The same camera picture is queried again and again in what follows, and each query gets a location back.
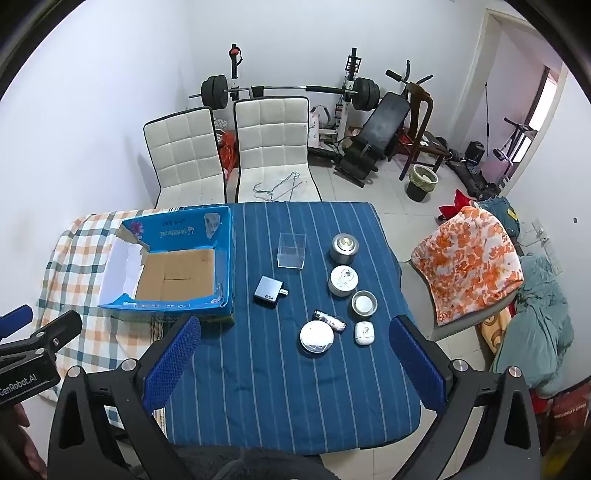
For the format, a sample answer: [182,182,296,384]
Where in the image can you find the blue striped tablecloth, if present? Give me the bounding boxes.
[154,202,423,455]

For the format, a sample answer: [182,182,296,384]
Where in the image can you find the plaid cloth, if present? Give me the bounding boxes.
[37,210,171,428]

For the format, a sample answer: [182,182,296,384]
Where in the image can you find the dark teal clothing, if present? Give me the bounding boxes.
[478,196,520,236]

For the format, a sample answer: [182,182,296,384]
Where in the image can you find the wire clothes hangers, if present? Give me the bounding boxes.
[253,172,308,201]

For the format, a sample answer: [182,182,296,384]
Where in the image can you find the white round case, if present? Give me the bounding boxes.
[299,320,332,355]

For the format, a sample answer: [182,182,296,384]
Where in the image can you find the light green bag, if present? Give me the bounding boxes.
[489,256,575,398]

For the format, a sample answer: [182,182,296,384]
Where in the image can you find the white round tin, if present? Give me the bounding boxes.
[328,265,358,296]

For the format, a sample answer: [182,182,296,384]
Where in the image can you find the barbell rack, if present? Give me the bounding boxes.
[228,44,363,148]

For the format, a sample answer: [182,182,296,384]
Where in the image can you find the orange floral cushion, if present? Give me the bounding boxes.
[411,206,526,327]

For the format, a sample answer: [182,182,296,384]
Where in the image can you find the waste bin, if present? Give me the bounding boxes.
[406,164,439,202]

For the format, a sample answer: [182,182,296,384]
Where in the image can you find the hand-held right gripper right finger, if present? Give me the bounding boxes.
[389,315,542,480]

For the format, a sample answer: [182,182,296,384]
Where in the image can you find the black treadmill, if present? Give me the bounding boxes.
[445,138,502,197]

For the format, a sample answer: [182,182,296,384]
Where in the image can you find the small grey bowl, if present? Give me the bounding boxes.
[351,290,378,318]

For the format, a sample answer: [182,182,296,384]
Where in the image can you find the yellow patterned cushion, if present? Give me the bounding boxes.
[480,314,513,356]

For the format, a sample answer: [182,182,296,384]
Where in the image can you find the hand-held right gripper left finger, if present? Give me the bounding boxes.
[47,315,202,480]

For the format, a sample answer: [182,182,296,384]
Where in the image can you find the white bag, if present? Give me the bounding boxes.
[308,106,331,139]

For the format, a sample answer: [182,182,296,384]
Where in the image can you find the exercise bike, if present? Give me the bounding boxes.
[492,117,536,181]

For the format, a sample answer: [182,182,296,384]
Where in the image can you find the grey chair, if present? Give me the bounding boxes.
[398,258,518,342]

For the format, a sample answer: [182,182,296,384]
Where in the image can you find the red plastic bag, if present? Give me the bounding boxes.
[218,130,240,171]

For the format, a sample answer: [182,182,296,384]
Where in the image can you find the clear plastic box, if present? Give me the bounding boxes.
[277,233,308,270]

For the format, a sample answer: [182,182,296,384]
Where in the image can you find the white padded chair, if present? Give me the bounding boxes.
[233,97,322,204]
[143,107,227,208]

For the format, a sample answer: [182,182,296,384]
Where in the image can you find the red cloth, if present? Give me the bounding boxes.
[438,189,476,220]

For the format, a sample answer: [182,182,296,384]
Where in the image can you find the silver metal tin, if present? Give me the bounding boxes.
[329,234,358,264]

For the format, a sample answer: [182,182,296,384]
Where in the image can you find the grey power adapter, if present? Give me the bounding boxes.
[253,276,291,305]

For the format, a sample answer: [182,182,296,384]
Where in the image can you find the blue cardboard box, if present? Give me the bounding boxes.
[97,206,236,326]

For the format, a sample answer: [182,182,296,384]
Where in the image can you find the wooden chair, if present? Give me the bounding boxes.
[398,82,451,182]

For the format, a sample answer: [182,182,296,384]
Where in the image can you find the space-print drink bottle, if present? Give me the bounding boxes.
[312,310,347,333]

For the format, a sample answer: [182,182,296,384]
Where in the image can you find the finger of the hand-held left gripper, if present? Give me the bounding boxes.
[0,305,34,342]
[0,310,83,361]

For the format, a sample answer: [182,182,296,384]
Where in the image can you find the person's left hand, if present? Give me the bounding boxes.
[11,402,48,480]

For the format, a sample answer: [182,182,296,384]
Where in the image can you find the black weight bench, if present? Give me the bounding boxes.
[333,91,411,188]

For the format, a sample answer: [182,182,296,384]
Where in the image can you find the black barbell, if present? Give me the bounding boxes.
[189,75,380,112]

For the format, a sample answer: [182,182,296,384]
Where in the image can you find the exercise machine handlebar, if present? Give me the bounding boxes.
[385,60,435,86]

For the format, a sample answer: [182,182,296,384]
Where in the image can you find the red box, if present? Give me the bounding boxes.
[531,385,591,455]

